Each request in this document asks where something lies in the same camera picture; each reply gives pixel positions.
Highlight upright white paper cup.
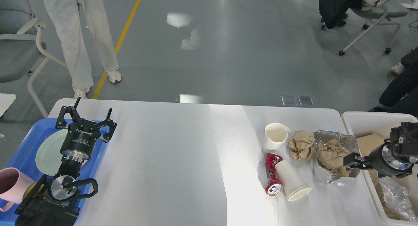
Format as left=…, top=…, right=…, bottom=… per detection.
left=262, top=123, right=292, bottom=153

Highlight aluminium foil tray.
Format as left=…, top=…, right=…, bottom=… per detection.
left=379, top=177, right=417, bottom=222

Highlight brown paper bag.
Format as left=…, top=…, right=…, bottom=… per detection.
left=357, top=134, right=385, bottom=188

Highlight brown paper in bin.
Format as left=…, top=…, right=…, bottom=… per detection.
left=374, top=182, right=399, bottom=220

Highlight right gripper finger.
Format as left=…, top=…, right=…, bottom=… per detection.
left=343, top=153, right=371, bottom=170

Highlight right metal floor plate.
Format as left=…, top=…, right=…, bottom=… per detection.
left=298, top=95, right=314, bottom=107

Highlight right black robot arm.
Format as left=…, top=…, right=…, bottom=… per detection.
left=343, top=122, right=418, bottom=178

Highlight white plastic bin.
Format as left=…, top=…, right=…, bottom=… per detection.
left=341, top=111, right=417, bottom=226

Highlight grey office chair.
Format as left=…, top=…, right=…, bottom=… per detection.
left=0, top=0, right=67, bottom=118

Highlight green plate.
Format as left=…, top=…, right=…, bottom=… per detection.
left=36, top=129, right=88, bottom=176

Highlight crumpled brown paper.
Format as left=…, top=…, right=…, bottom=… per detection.
left=287, top=130, right=315, bottom=161

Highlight brown paper in plastic bag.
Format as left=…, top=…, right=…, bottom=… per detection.
left=318, top=139, right=351, bottom=177

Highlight pink ribbed mug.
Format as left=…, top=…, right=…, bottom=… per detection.
left=0, top=167, right=36, bottom=212

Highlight red crumpled wrapper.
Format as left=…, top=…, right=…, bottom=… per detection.
left=265, top=153, right=283, bottom=197

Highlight left metal floor plate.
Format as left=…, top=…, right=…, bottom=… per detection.
left=281, top=96, right=298, bottom=107

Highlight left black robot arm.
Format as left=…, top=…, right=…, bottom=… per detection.
left=15, top=97, right=117, bottom=226

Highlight person in black trousers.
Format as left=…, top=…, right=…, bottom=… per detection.
left=369, top=61, right=418, bottom=117

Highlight blue-grey HOME mug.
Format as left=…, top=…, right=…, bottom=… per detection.
left=22, top=183, right=45, bottom=201

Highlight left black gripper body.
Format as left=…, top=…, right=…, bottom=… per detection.
left=60, top=122, right=101, bottom=160

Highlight chair with black jacket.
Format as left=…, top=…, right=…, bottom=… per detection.
left=318, top=0, right=409, bottom=56

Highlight metal floor plate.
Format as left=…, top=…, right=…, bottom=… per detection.
left=281, top=96, right=298, bottom=107
left=298, top=95, right=314, bottom=107

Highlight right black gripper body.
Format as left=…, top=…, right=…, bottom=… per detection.
left=366, top=144, right=414, bottom=178

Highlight person in dark trousers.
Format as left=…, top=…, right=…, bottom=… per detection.
left=391, top=47, right=418, bottom=75

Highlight white side table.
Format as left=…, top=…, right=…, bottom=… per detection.
left=0, top=93, right=16, bottom=117

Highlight lying white paper cup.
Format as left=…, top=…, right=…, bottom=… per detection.
left=274, top=160, right=312, bottom=201

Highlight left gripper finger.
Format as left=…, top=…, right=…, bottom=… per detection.
left=55, top=97, right=81, bottom=129
left=94, top=108, right=117, bottom=143

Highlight person in light trousers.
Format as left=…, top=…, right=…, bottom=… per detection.
left=43, top=0, right=121, bottom=99

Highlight clear plastic bag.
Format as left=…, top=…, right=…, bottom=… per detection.
left=313, top=130, right=360, bottom=186

